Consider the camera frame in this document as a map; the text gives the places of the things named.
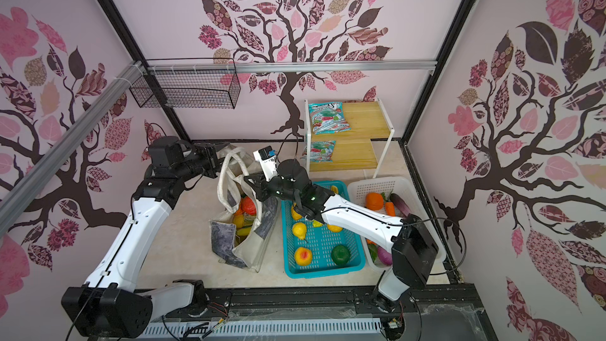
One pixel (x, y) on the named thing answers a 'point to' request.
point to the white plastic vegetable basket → (378, 256)
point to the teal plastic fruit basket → (314, 249)
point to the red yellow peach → (303, 256)
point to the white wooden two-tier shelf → (362, 148)
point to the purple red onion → (386, 257)
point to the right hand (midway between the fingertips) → (245, 175)
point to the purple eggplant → (400, 204)
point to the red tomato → (248, 205)
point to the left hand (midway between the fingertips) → (234, 147)
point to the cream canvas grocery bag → (236, 163)
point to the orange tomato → (374, 200)
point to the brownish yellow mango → (296, 215)
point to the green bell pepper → (341, 255)
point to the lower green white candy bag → (321, 151)
